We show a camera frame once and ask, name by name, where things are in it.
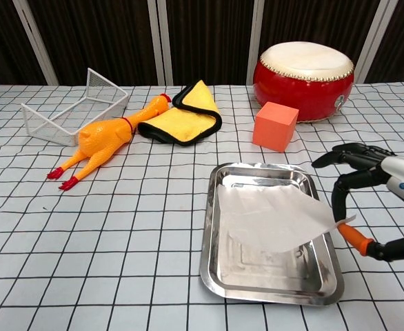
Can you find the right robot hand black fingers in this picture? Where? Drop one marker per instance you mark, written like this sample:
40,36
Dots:
403,176

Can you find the white paper sheet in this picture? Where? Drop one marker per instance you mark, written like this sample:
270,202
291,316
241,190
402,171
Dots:
267,213

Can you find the silver metal tray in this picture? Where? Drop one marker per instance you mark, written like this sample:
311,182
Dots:
257,272

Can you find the red drum white skin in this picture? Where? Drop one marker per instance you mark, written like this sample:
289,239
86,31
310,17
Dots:
302,86

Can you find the orange foam cube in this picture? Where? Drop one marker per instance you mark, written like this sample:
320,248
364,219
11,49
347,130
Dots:
272,129

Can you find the yellow cloth black trim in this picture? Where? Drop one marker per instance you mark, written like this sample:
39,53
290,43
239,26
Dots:
181,125

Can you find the orange rubber chicken toy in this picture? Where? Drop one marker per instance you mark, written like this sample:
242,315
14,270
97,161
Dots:
105,136

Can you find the white checked tablecloth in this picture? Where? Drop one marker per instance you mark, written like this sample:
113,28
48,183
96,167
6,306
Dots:
102,241

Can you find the dark folding screen white frame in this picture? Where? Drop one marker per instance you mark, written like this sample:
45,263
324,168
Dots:
205,34

